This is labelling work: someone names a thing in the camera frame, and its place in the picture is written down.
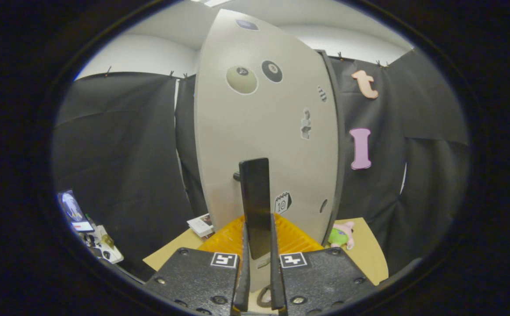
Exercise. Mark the light grey shoe cabinet door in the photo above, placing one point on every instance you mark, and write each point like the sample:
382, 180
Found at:
259, 123

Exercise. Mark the computer monitor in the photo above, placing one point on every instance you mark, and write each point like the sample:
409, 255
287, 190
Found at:
74, 210

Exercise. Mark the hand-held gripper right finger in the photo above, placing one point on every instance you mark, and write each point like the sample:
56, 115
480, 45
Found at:
276, 281

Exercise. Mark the brown fuzzy shoe with bow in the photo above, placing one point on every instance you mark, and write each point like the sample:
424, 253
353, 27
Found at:
263, 298

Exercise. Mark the long ceiling light panel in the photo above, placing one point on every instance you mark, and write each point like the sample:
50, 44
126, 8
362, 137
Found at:
215, 2

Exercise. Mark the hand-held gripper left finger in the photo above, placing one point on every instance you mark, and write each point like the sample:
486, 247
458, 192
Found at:
242, 281

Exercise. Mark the black backdrop cloth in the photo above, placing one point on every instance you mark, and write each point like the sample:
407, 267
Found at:
119, 145

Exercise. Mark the pink and green plush toy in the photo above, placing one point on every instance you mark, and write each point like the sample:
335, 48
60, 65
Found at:
340, 236

